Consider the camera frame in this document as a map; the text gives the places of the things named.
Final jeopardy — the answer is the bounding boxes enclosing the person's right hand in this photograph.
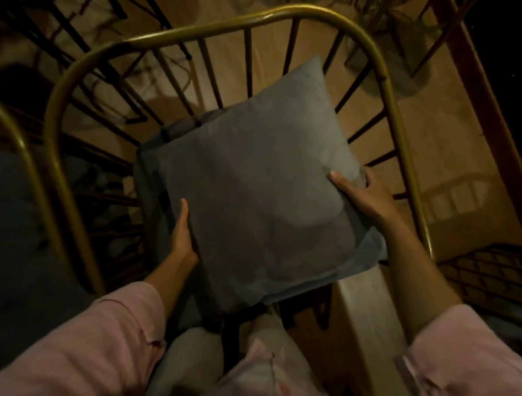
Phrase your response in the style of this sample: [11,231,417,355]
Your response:
[327,165,400,229]

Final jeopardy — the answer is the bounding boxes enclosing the person's left hand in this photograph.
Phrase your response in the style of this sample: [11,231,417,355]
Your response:
[169,198,201,267]

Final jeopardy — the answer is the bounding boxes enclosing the grey square cushion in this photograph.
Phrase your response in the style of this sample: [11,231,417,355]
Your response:
[131,49,394,322]

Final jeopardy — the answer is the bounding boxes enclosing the person's right forearm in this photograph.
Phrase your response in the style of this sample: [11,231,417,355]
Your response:
[371,217,522,396]

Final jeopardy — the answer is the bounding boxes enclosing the person's left forearm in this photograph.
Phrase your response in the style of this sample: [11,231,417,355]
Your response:
[0,251,200,396]

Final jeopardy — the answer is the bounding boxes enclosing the grey seat cushion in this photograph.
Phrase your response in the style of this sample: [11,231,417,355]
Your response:
[129,106,231,289]

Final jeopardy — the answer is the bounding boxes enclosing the gold metal spindle chair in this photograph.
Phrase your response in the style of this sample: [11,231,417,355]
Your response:
[0,99,90,284]
[38,0,443,309]

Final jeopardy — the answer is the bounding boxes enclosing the person's pink pyjama legs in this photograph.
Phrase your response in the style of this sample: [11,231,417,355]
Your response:
[145,301,339,396]

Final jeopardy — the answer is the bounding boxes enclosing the wooden table edge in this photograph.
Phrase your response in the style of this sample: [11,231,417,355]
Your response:
[333,265,426,396]

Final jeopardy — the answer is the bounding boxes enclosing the orange wooden post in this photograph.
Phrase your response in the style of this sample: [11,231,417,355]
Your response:
[422,0,522,244]

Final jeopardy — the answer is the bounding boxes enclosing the black metal wire rack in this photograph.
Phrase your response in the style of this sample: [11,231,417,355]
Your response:
[436,240,522,325]

